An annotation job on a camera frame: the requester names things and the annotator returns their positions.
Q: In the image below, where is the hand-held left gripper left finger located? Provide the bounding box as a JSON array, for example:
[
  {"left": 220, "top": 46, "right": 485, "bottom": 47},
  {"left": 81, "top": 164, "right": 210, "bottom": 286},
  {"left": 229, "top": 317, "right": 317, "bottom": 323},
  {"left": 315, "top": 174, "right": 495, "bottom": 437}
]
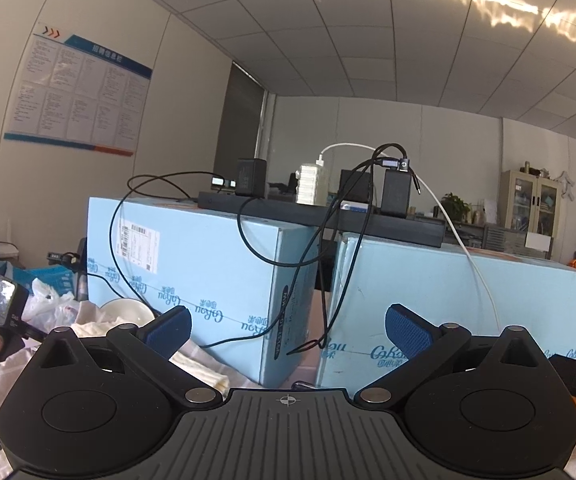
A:
[{"left": 32, "top": 306, "right": 219, "bottom": 408}]

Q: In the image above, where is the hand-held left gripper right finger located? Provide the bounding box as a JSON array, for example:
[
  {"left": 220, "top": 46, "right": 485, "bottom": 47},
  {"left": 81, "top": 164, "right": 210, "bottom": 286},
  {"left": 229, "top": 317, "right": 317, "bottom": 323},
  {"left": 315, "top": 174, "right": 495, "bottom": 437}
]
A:
[{"left": 354, "top": 304, "right": 549, "bottom": 407}]

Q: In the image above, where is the white bowl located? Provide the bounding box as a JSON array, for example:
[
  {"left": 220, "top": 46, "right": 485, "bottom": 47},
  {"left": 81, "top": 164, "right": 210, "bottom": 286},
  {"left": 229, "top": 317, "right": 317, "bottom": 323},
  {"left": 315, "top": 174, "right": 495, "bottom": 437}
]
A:
[{"left": 101, "top": 298, "right": 155, "bottom": 332}]

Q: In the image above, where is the cream knit towel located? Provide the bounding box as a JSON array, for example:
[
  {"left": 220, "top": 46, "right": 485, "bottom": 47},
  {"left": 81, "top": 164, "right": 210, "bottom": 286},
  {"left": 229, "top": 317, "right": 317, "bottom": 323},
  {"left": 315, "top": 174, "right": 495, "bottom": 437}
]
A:
[{"left": 74, "top": 304, "right": 230, "bottom": 402}]

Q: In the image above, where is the light blue printed carton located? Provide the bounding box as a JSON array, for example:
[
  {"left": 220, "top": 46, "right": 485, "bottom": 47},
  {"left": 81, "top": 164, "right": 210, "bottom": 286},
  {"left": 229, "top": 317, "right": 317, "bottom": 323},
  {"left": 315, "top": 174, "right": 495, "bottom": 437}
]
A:
[
  {"left": 314, "top": 232, "right": 576, "bottom": 392},
  {"left": 86, "top": 196, "right": 319, "bottom": 389}
]

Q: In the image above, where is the white plastic bag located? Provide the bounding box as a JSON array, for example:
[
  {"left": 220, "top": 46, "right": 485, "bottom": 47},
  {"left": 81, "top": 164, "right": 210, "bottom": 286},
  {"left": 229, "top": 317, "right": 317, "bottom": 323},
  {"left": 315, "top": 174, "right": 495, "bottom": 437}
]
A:
[{"left": 21, "top": 277, "right": 81, "bottom": 334}]

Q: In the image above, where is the grey drawer unit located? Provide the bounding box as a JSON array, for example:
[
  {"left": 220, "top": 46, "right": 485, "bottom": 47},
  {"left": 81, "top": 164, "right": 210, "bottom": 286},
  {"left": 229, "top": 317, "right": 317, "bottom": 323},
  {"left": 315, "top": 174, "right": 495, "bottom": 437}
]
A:
[{"left": 482, "top": 222, "right": 555, "bottom": 262}]

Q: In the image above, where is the green potted plant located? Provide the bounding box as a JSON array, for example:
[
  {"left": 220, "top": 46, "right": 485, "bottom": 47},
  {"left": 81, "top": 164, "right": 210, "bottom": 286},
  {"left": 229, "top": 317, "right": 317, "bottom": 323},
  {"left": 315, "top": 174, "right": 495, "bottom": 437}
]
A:
[{"left": 440, "top": 192, "right": 472, "bottom": 222}]

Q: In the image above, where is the blue plastic packet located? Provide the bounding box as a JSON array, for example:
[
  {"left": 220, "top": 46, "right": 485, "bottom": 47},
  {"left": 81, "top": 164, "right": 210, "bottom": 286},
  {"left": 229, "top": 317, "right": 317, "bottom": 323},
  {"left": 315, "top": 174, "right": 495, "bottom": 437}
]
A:
[{"left": 14, "top": 264, "right": 77, "bottom": 294}]

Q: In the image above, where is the black charger block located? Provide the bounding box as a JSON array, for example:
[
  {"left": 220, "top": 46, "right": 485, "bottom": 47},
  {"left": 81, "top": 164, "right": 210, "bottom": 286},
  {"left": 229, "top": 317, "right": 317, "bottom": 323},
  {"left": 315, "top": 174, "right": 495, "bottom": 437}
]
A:
[
  {"left": 236, "top": 158, "right": 268, "bottom": 197},
  {"left": 380, "top": 167, "right": 414, "bottom": 220}
]

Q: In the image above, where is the white paper sign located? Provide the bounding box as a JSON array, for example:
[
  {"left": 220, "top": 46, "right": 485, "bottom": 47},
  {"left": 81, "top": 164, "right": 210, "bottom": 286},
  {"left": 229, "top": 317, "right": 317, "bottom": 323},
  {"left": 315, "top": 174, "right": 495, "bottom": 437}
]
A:
[{"left": 525, "top": 232, "right": 553, "bottom": 252}]

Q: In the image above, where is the black power strip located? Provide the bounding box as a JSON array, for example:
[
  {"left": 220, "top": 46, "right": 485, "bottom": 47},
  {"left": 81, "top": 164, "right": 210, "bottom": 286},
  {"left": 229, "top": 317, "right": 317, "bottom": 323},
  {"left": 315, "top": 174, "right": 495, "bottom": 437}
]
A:
[{"left": 197, "top": 190, "right": 447, "bottom": 249}]

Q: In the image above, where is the white multi-plug adapter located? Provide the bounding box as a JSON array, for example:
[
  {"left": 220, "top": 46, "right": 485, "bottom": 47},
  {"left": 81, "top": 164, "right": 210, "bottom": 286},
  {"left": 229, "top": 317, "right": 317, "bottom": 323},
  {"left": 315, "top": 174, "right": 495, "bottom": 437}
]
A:
[{"left": 295, "top": 160, "right": 330, "bottom": 206}]

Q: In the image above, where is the beige glass-door cabinet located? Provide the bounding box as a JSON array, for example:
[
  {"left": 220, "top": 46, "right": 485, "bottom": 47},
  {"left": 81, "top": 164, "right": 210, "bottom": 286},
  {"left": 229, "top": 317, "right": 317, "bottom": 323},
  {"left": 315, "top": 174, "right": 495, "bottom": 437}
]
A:
[{"left": 499, "top": 169, "right": 564, "bottom": 237}]

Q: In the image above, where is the dark window blind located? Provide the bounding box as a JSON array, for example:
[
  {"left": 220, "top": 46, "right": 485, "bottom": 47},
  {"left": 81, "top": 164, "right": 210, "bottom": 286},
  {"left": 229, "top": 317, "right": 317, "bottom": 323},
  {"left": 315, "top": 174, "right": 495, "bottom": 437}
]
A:
[{"left": 212, "top": 62, "right": 269, "bottom": 197}]

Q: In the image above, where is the white charging cable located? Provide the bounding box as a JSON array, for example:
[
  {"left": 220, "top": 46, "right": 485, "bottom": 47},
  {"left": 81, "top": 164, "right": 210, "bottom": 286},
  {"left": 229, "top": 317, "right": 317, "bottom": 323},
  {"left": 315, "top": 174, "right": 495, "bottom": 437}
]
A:
[{"left": 317, "top": 143, "right": 502, "bottom": 330}]

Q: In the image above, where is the wall poster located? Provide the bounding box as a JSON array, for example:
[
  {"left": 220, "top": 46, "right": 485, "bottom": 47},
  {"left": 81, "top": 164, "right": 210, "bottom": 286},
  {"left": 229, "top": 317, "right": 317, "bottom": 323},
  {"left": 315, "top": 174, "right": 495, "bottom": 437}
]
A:
[{"left": 3, "top": 22, "right": 154, "bottom": 157}]

